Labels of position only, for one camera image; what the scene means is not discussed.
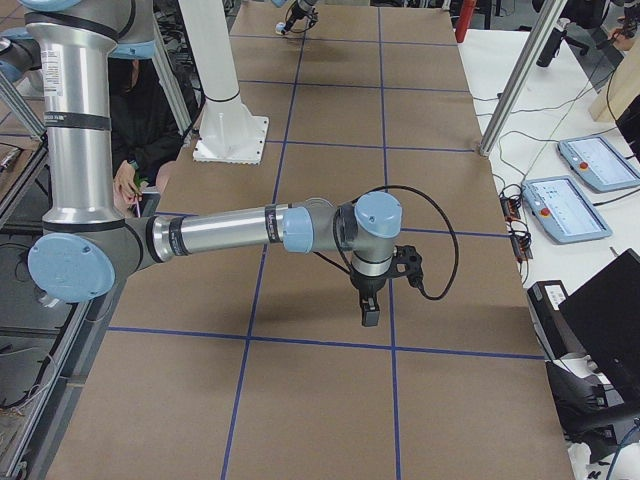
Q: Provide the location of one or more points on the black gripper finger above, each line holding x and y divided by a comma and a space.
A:
370, 312

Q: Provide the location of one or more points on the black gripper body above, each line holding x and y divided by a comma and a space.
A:
367, 285
298, 10

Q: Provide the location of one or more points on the small orange circuit board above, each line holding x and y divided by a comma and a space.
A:
511, 207

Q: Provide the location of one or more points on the red cylinder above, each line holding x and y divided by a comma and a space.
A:
463, 22

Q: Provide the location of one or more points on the black computer box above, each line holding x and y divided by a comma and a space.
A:
556, 336

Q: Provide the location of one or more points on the person in black jacket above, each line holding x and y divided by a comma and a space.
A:
144, 135

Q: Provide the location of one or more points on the near blue teach pendant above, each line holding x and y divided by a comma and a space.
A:
563, 210

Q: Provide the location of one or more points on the blue teach pendant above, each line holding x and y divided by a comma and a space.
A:
598, 164
563, 210

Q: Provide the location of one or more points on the black monitor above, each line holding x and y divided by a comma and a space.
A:
604, 315

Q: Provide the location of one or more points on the far blue teach pendant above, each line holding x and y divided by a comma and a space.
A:
598, 164

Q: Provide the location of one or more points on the aluminium frame post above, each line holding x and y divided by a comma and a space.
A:
532, 48

